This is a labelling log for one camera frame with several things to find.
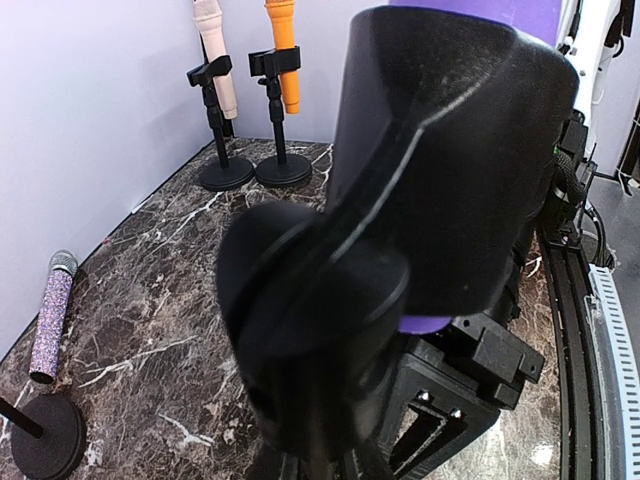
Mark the purple microphone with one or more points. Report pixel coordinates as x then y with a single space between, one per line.
538 18

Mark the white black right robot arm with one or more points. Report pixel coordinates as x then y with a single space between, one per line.
586 41

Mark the black stand holding purple microphone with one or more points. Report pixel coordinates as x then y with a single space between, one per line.
443 155

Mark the black front table rail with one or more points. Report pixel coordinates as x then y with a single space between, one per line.
582 437

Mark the black stand holding orange microphone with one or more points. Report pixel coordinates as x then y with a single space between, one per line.
283 169

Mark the rhinestone silver-head microphone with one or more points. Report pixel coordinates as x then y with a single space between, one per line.
44 359

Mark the white slotted cable duct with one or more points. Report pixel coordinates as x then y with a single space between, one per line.
617 374

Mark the orange microphone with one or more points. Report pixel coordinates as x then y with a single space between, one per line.
281 14

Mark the black stand holding blue microphone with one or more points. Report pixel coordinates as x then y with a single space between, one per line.
48 437

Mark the black stand holding white microphone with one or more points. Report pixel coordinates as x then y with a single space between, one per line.
228 173

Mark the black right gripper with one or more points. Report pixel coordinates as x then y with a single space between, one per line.
450 388

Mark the cream white microphone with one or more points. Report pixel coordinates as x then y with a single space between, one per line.
208 18

